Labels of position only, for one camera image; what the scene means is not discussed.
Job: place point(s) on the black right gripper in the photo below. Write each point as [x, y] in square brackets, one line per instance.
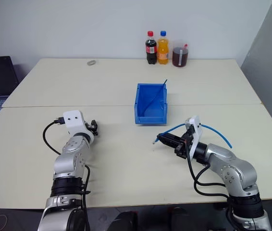
[182, 149]

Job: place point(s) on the grey partition panel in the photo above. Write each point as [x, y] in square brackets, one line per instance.
[268, 60]

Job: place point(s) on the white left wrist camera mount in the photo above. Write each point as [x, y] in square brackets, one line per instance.
[74, 121]

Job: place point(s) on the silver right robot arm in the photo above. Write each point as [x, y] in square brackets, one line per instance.
[237, 173]

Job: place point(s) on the cola bottle red cap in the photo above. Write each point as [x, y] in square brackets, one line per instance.
[151, 49]

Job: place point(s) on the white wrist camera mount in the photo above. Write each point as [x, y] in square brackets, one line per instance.
[195, 134]
[74, 121]

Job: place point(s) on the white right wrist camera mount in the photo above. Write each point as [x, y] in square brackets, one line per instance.
[195, 134]

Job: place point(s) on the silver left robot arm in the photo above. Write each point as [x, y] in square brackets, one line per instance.
[66, 163]

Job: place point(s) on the blue plastic bin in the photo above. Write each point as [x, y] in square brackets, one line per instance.
[150, 119]

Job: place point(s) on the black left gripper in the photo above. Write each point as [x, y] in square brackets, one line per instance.
[93, 124]

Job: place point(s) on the clear jar dark red liquid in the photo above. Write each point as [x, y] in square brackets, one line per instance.
[180, 56]

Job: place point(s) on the small grey oval coupler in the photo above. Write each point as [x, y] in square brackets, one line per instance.
[91, 62]

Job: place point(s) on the orange soda bottle blue cap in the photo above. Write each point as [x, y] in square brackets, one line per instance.
[163, 50]

